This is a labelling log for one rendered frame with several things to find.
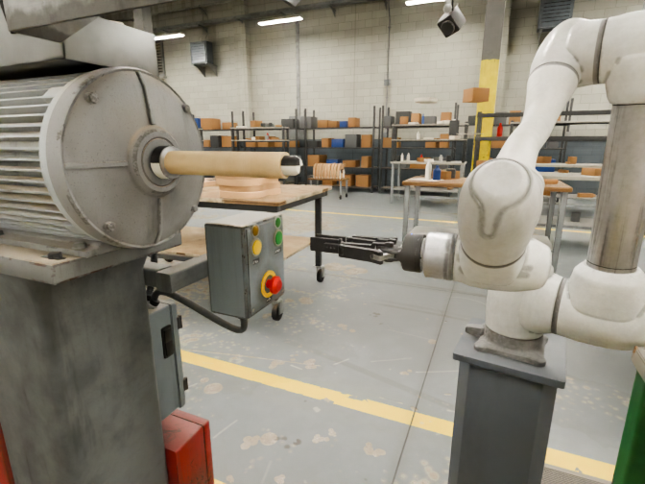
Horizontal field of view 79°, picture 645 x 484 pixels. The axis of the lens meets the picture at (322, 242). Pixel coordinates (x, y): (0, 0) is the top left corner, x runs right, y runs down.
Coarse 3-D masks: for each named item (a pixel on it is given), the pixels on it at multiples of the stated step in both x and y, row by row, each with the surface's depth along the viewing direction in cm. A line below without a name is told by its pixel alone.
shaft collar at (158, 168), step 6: (156, 150) 53; (162, 150) 53; (168, 150) 54; (174, 150) 55; (156, 156) 53; (162, 156) 53; (150, 162) 53; (156, 162) 53; (162, 162) 53; (156, 168) 53; (162, 168) 53; (156, 174) 54; (162, 174) 54; (168, 174) 54; (174, 174) 55
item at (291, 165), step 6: (288, 156) 47; (294, 156) 46; (282, 162) 46; (288, 162) 46; (294, 162) 46; (300, 162) 47; (282, 168) 46; (288, 168) 46; (294, 168) 46; (300, 168) 47; (288, 174) 47; (294, 174) 47
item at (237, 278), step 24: (240, 216) 86; (264, 216) 86; (216, 240) 79; (240, 240) 76; (264, 240) 83; (216, 264) 80; (240, 264) 78; (264, 264) 84; (216, 288) 82; (240, 288) 79; (264, 288) 84; (216, 312) 84; (240, 312) 81
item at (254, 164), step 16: (176, 160) 52; (192, 160) 51; (208, 160) 50; (224, 160) 49; (240, 160) 48; (256, 160) 47; (272, 160) 46; (240, 176) 50; (256, 176) 49; (272, 176) 48; (288, 176) 48
